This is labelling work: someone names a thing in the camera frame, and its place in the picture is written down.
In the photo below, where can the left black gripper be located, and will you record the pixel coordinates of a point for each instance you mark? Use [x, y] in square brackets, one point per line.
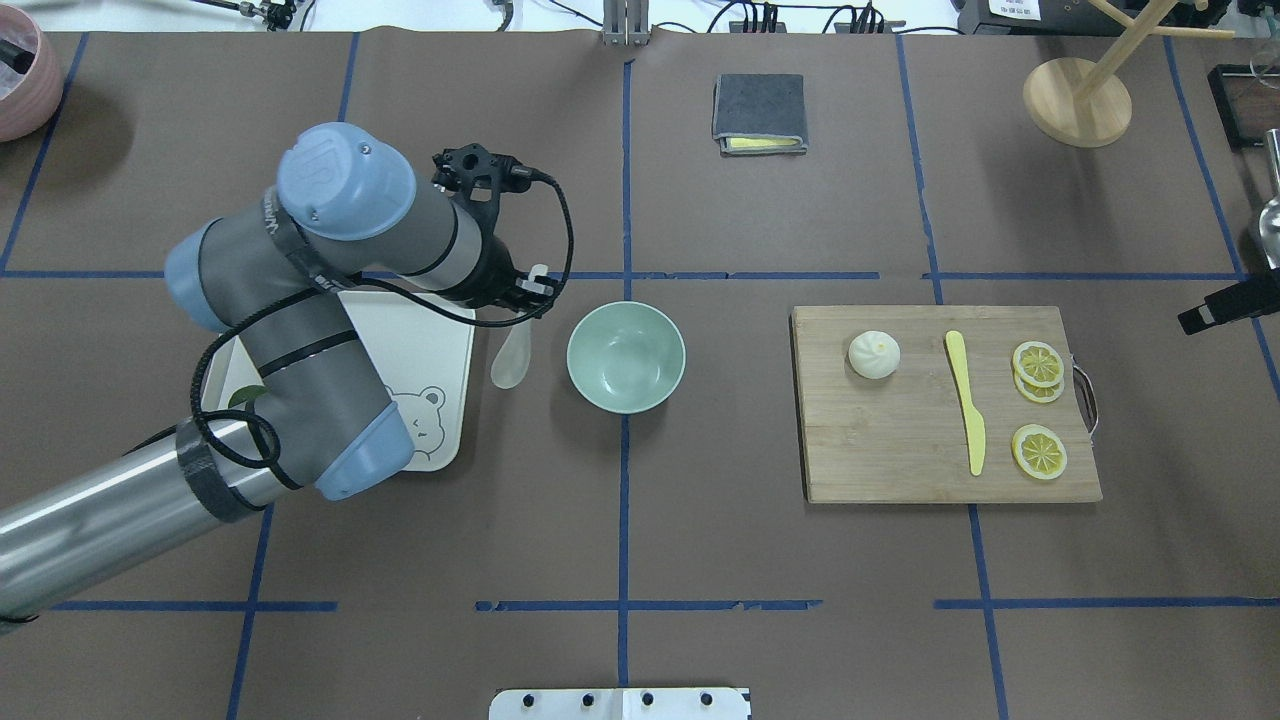
[492, 277]

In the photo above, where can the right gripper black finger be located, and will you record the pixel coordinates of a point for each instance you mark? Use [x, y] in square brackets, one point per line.
[1242, 300]

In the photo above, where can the white ceramic spoon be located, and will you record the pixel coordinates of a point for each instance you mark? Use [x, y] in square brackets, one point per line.
[512, 362]

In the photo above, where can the white steamed bun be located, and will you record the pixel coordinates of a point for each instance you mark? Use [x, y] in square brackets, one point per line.
[874, 355]

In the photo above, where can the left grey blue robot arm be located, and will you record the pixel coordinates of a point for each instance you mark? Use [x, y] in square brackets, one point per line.
[342, 202]

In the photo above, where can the mint green bowl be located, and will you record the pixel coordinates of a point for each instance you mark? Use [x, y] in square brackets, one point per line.
[626, 357]

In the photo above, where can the pink bowl with ice cubes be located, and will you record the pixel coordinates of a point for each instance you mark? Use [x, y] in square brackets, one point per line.
[29, 100]

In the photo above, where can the metal scoop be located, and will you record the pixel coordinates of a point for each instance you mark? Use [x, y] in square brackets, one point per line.
[1267, 225]

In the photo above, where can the cream bear tray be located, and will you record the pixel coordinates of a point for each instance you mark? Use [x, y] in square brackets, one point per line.
[403, 353]

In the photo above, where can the black framed tray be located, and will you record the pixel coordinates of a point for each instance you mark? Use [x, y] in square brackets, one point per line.
[1247, 100]

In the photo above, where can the upper lemon slice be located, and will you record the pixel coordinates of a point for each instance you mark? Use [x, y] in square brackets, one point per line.
[1037, 364]

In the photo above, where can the lemon slice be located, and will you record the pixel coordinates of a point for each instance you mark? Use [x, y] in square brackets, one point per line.
[1039, 394]
[1037, 364]
[1038, 452]

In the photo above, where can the middle lemon slice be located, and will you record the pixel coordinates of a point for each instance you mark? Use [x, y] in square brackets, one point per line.
[1039, 394]

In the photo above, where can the wooden stand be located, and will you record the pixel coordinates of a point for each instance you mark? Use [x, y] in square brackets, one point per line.
[1081, 102]

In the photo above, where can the lower lemon slice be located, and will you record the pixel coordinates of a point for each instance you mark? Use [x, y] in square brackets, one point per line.
[1038, 452]

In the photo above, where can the green avocado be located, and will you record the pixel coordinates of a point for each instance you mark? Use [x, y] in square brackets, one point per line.
[245, 395]

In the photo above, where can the grey folded cloth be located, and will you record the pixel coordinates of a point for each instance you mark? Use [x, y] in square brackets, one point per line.
[760, 114]

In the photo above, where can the yellow plastic knife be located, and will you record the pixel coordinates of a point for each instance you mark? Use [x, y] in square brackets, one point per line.
[974, 422]

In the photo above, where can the bamboo cutting board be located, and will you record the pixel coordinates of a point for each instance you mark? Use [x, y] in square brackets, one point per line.
[902, 439]

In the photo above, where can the white metal mounting plate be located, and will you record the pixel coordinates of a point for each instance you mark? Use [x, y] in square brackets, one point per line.
[623, 703]

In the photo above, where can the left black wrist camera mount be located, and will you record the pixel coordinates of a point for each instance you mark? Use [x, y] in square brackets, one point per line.
[475, 179]

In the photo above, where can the grey metal bracket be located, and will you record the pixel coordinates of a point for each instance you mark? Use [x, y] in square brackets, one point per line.
[626, 23]

